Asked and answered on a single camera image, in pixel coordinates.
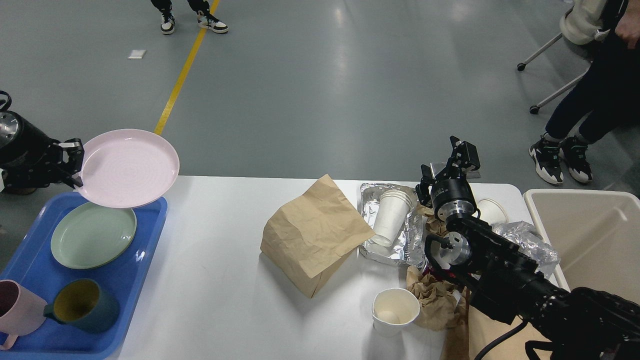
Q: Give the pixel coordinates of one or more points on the person with black-white sneakers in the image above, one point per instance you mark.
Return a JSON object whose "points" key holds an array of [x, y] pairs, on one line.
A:
{"points": [[201, 8]]}

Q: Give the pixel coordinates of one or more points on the green plate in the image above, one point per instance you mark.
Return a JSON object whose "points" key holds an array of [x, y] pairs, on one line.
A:
{"points": [[91, 236]]}

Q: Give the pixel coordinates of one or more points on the pink plate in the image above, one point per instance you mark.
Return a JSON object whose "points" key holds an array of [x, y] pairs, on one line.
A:
{"points": [[127, 168]]}

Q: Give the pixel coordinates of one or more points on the beige plastic bin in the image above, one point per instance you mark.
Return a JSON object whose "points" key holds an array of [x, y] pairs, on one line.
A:
{"points": [[596, 234]]}

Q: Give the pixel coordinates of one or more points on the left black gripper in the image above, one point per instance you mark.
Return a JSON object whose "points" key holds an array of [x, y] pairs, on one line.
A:
{"points": [[28, 157]]}

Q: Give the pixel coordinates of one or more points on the white paper cup front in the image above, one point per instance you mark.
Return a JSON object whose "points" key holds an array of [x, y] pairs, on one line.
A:
{"points": [[393, 310]]}

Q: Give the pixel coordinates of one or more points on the pink mug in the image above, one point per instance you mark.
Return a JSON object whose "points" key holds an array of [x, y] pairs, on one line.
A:
{"points": [[21, 312]]}

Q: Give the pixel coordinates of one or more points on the person in dark clothes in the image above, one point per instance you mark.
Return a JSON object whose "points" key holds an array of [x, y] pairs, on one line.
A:
{"points": [[606, 97]]}

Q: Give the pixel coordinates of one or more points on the flat brown paper sheet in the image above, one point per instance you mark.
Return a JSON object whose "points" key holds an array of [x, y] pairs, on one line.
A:
{"points": [[474, 330]]}

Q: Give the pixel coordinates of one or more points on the blue plastic tray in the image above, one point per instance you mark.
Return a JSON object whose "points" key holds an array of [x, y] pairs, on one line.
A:
{"points": [[34, 267]]}

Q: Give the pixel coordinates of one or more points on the white paper cup back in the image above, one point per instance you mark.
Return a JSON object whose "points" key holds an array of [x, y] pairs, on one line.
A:
{"points": [[491, 212]]}

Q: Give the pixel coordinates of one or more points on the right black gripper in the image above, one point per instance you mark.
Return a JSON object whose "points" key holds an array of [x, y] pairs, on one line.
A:
{"points": [[451, 195]]}

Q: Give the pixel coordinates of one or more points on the person with tan boot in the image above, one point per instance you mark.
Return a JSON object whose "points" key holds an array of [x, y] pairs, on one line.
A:
{"points": [[19, 191]]}

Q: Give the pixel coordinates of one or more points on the crumpled brown paper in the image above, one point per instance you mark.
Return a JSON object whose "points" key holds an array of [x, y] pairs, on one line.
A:
{"points": [[442, 303]]}

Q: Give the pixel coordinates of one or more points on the dark teal mug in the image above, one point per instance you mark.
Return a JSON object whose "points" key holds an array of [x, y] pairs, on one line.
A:
{"points": [[85, 305]]}

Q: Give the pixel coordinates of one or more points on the brown paper bag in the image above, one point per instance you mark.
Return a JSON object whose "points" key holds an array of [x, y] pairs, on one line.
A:
{"points": [[311, 236]]}

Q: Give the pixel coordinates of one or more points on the white paper cup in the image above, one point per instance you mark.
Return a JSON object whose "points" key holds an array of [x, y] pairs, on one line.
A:
{"points": [[393, 310], [491, 212]]}

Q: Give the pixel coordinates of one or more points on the stacked white paper cups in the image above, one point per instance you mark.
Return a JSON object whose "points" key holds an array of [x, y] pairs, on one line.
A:
{"points": [[394, 205]]}

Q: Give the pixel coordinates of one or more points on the crumpled clear plastic wrap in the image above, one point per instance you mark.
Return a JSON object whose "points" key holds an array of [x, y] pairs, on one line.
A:
{"points": [[531, 243]]}

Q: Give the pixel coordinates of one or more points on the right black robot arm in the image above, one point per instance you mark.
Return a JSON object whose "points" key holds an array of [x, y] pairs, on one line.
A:
{"points": [[582, 324]]}

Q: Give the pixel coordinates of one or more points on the office chair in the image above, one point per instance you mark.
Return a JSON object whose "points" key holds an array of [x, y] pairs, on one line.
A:
{"points": [[581, 25]]}

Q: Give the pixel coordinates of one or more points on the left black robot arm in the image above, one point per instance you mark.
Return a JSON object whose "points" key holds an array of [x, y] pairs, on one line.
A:
{"points": [[30, 159]]}

